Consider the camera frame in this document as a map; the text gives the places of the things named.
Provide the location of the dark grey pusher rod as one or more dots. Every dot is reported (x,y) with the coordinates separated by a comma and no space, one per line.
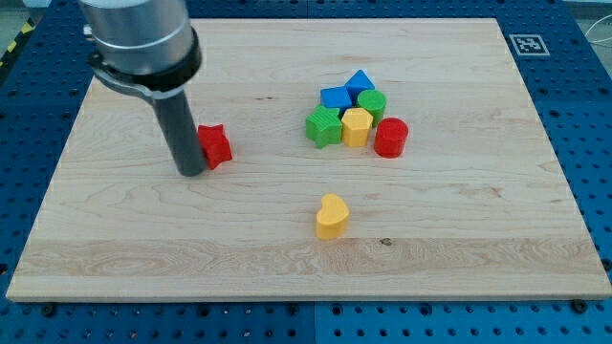
(175,119)

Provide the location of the red star block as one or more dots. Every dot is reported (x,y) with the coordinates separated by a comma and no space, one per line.
(215,144)

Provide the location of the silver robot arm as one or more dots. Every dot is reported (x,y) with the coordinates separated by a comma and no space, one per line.
(148,49)

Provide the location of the green star block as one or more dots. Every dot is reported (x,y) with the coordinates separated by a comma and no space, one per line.
(323,126)

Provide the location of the blue cube block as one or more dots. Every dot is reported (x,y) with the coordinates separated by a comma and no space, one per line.
(336,97)

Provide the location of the yellow pentagon block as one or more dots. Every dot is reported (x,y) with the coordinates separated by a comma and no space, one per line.
(356,126)

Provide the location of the blue triangle block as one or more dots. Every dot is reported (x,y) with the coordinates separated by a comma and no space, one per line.
(358,83)

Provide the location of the yellow heart block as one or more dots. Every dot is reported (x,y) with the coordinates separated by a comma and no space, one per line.
(332,218)

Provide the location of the green cylinder block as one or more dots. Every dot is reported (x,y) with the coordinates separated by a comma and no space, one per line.
(374,102)

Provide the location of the wooden board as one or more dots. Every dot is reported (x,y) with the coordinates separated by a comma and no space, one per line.
(475,208)

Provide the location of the red cylinder block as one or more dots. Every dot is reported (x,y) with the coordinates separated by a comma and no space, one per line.
(390,138)

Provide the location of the white fiducial marker tag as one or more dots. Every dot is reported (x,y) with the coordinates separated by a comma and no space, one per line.
(529,45)

